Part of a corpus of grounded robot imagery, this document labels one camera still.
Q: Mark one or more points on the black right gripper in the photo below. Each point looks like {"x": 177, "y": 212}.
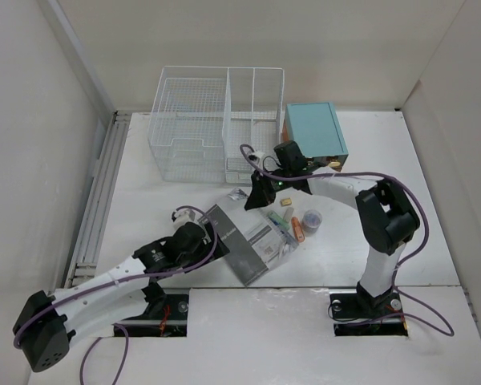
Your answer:
{"x": 259, "y": 196}

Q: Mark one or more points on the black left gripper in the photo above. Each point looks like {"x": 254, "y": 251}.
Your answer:
{"x": 206, "y": 248}

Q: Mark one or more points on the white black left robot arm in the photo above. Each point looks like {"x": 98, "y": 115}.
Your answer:
{"x": 49, "y": 325}

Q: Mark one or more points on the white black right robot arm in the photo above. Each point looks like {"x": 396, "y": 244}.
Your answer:
{"x": 388, "y": 218}

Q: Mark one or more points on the yellow eraser block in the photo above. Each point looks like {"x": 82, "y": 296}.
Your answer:
{"x": 286, "y": 202}

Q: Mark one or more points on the grey eraser block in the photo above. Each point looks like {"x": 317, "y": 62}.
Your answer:
{"x": 289, "y": 210}

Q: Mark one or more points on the green correction tape dispenser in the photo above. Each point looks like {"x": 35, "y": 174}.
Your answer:
{"x": 277, "y": 219}

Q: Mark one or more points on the orange correction tape dispenser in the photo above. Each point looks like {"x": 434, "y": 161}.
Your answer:
{"x": 297, "y": 230}

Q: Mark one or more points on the clear blue-capped bottle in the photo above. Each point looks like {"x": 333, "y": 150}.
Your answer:
{"x": 287, "y": 238}

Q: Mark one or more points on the clear jar of paperclips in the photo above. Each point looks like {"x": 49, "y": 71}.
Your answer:
{"x": 311, "y": 221}

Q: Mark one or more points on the teal orange drawer cabinet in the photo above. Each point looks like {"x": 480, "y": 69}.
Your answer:
{"x": 316, "y": 129}

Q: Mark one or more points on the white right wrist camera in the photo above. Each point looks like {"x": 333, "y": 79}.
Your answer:
{"x": 257, "y": 158}

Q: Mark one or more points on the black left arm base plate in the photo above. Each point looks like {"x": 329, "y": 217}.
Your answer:
{"x": 166, "y": 320}

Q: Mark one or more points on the white wire mesh basket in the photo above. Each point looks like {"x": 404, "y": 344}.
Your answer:
{"x": 202, "y": 115}

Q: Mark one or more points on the aluminium frame rail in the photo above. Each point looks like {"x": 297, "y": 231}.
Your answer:
{"x": 83, "y": 261}

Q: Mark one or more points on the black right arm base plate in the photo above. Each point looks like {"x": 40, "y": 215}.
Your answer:
{"x": 351, "y": 319}

